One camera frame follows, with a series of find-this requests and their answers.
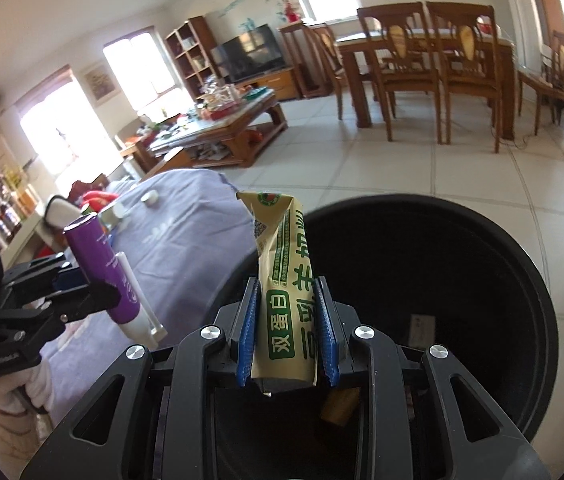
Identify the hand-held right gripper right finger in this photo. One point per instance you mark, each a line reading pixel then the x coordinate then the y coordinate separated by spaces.
pixel 328 335

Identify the person's left forearm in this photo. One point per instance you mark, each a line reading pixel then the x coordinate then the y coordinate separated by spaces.
pixel 6 435

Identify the beige white box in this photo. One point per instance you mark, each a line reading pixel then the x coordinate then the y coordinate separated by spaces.
pixel 422 332

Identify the tall wooden plant stand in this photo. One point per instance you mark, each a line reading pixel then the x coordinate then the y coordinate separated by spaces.
pixel 307 60

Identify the white standing air conditioner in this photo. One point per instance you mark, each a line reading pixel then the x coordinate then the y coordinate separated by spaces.
pixel 512 10

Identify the white round cap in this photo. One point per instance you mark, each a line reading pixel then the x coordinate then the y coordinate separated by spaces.
pixel 150 198

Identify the person's left hand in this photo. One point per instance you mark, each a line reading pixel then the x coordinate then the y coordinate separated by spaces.
pixel 39 385

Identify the red flower vase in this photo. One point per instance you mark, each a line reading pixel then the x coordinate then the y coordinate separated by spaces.
pixel 290 12

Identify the red cushion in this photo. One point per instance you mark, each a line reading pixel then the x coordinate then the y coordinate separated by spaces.
pixel 91 197

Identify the purple printed tablecloth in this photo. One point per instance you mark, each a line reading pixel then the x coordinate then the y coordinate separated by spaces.
pixel 186 240

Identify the black round trash bin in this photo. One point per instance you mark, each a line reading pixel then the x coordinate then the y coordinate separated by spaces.
pixel 462 260

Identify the purple tube with white cap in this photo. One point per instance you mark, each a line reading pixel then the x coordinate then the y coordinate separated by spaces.
pixel 104 265

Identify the brown beer bottle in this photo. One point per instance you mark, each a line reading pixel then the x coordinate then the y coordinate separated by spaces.
pixel 9 220

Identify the wooden television stand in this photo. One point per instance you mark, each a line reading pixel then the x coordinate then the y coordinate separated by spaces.
pixel 267 85

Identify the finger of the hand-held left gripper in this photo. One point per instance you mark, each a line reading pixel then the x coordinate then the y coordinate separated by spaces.
pixel 96 297
pixel 71 279

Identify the black flat television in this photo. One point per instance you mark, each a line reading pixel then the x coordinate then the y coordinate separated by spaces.
pixel 249 55

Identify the wooden bookshelf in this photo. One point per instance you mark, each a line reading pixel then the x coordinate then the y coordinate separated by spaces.
pixel 194 55

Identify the small clear bottle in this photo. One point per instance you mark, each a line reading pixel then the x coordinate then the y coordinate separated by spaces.
pixel 114 217

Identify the wooden coffee table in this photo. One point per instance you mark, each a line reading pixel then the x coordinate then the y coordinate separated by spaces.
pixel 242 130

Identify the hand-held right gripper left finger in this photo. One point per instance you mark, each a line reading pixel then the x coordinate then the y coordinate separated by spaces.
pixel 247 335

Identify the wooden dining chair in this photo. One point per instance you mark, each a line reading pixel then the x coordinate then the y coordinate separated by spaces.
pixel 402 75
pixel 467 75
pixel 557 80
pixel 329 70

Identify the wooden dining table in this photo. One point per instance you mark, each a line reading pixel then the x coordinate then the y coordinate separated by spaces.
pixel 362 60

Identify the wooden sofa with grey cushions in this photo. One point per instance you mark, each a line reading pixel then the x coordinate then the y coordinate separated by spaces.
pixel 61 212

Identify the small framed picture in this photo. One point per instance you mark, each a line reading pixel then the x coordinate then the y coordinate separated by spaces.
pixel 99 85

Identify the pile of small household items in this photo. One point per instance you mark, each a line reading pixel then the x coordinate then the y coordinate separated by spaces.
pixel 211 105

